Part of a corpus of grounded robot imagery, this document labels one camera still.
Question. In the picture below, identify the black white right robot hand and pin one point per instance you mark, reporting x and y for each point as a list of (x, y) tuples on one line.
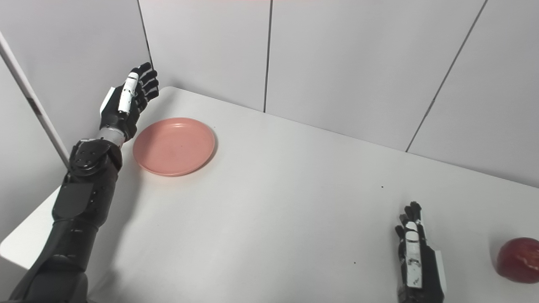
[(419, 269)]

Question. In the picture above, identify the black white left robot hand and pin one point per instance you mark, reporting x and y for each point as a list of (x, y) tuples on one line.
[(122, 115)]

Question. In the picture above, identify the pink round plate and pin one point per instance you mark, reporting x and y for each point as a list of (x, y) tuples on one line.
[(174, 146)]

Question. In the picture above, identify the red apple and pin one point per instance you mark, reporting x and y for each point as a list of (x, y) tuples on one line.
[(520, 260)]

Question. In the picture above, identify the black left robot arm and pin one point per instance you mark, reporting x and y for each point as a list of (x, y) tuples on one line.
[(80, 202)]

